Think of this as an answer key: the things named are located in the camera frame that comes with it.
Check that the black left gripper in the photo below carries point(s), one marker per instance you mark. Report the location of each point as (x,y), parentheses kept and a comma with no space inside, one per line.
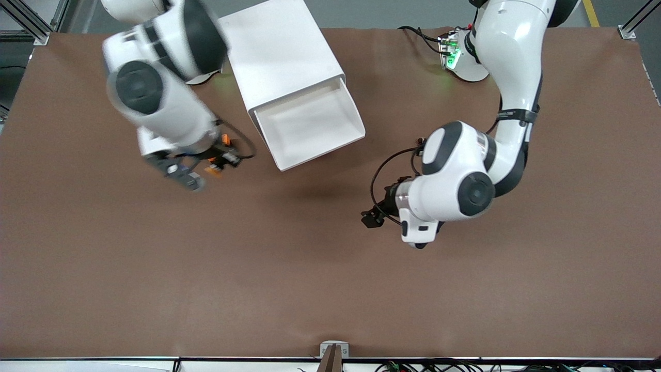
(386,203)

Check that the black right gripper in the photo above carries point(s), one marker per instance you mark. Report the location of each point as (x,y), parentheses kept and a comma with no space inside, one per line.
(219,153)

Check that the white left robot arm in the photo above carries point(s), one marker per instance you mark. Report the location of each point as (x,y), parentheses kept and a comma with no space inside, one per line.
(465,191)

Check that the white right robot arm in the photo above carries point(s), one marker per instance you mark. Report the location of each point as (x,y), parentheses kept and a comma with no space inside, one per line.
(165,103)

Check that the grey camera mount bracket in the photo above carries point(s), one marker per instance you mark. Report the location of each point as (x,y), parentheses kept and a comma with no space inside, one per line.
(334,350)

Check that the aluminium frame profile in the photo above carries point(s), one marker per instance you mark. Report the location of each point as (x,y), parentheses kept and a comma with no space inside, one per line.
(31,23)
(632,28)

